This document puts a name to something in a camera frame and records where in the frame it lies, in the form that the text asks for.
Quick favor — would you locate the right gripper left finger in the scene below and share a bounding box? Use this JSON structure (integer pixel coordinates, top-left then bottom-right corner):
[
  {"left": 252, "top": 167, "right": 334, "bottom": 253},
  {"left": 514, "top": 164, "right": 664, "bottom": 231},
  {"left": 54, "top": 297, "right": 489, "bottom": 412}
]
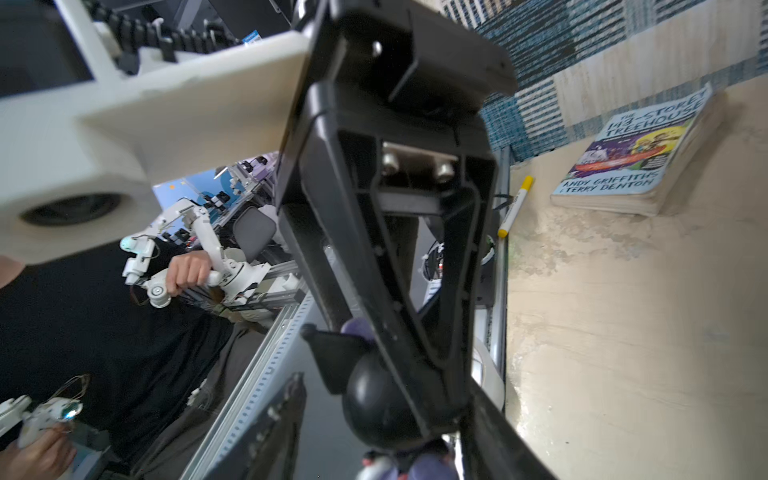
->
[{"left": 204, "top": 373, "right": 307, "bottom": 480}]

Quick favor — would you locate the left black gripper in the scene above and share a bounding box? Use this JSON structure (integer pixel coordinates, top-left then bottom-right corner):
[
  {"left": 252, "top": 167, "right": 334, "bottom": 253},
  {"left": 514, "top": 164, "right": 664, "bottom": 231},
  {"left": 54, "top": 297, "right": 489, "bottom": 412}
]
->
[{"left": 308, "top": 1, "right": 518, "bottom": 114}]

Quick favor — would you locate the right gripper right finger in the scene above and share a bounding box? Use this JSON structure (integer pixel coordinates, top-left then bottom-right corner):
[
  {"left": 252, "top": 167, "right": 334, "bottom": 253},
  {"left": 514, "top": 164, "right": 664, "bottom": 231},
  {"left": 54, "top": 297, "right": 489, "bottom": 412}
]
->
[{"left": 460, "top": 380, "right": 556, "bottom": 480}]

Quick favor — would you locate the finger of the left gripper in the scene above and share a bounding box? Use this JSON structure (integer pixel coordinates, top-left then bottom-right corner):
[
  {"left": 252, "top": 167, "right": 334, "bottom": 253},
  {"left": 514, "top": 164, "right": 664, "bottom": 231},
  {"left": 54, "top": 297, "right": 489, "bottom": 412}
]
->
[
  {"left": 278, "top": 203, "right": 352, "bottom": 332},
  {"left": 277, "top": 82, "right": 498, "bottom": 438}
]

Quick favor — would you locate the black purple bat toy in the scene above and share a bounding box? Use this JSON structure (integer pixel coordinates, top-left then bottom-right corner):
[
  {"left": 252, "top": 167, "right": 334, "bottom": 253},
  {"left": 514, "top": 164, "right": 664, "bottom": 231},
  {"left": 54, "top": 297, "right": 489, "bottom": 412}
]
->
[{"left": 300, "top": 318, "right": 459, "bottom": 479}]

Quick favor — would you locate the operator's hand on controller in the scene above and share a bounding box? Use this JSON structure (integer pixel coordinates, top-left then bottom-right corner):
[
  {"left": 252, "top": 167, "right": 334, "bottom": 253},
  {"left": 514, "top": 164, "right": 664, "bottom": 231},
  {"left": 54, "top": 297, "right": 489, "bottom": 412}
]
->
[{"left": 165, "top": 251, "right": 212, "bottom": 297}]

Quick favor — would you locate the operator's lower hand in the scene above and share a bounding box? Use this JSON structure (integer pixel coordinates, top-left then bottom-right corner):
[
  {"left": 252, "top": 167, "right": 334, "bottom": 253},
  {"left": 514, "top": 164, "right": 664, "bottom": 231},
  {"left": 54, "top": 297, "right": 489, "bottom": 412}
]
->
[{"left": 1, "top": 424, "right": 77, "bottom": 480}]

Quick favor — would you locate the yellow white marker pen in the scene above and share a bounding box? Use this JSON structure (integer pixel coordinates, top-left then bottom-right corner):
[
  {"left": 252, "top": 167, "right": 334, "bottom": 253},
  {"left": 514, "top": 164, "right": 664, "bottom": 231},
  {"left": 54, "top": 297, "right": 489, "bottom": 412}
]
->
[{"left": 497, "top": 176, "right": 535, "bottom": 239}]

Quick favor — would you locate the seated person black shirt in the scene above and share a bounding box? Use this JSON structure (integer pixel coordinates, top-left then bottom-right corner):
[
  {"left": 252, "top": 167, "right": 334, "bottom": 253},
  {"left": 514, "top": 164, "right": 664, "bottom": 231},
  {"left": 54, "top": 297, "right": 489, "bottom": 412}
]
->
[{"left": 1, "top": 244, "right": 264, "bottom": 479}]

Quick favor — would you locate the colourful children's book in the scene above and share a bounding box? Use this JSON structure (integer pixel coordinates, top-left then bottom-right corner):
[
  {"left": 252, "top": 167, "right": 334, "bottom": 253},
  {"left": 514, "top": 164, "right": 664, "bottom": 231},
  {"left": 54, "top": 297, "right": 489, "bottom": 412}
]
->
[{"left": 551, "top": 83, "right": 727, "bottom": 217}]

